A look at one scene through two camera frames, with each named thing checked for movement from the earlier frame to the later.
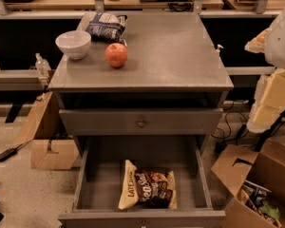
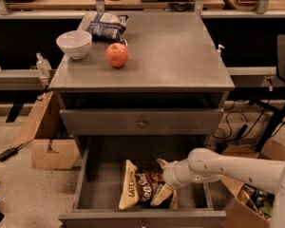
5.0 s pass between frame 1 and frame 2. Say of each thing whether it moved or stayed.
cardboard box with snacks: stayed
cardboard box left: stayed
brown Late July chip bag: stayed
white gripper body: moved
